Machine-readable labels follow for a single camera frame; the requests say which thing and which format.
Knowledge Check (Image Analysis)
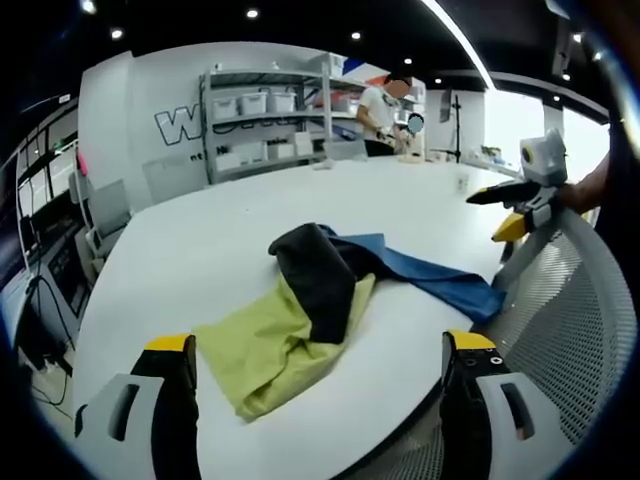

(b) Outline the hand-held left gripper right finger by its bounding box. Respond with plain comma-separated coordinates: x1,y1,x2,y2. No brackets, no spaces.
439,328,576,480

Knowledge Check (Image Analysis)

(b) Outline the group of ceiling spot lights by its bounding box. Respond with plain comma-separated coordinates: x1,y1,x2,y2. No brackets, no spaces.
79,0,447,86

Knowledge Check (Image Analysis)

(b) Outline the black tripod stand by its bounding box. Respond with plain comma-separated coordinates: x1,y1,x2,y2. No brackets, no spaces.
447,91,466,164

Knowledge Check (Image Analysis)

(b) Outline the person's dark sleeve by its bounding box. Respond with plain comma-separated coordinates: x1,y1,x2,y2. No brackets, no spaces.
597,64,640,261

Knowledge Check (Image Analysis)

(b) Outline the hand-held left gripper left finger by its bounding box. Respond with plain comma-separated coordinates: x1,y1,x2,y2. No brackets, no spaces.
74,333,200,480

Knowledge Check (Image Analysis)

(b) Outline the grey metal shelving unit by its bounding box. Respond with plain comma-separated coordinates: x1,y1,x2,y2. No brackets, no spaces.
199,68,332,185

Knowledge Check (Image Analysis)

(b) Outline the black floor cable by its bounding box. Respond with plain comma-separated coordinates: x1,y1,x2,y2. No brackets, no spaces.
14,272,77,417

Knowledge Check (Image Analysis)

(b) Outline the wide white storage bin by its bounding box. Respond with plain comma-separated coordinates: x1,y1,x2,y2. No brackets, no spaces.
214,141,267,167

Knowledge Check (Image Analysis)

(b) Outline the person's right hand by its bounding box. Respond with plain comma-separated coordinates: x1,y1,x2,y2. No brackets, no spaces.
559,152,611,215

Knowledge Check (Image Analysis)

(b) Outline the ceiling light strip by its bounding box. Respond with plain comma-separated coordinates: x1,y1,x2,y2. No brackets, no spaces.
423,0,495,92

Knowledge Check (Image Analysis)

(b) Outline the white cabinet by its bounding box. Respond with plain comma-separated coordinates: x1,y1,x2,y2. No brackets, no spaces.
74,177,134,262

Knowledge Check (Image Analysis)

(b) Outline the grey mesh chair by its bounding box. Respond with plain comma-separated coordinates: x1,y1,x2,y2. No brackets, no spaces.
469,204,637,446

